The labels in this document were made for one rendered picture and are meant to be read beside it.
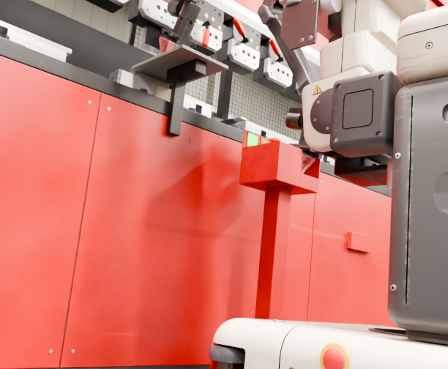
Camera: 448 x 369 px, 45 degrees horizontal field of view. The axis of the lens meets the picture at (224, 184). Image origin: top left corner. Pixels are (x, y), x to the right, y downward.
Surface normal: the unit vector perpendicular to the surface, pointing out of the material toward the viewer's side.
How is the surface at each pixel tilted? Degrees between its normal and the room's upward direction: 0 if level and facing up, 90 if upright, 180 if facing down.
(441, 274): 90
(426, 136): 90
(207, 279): 90
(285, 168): 90
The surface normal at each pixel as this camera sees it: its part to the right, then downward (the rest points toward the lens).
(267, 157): -0.73, -0.21
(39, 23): 0.68, -0.08
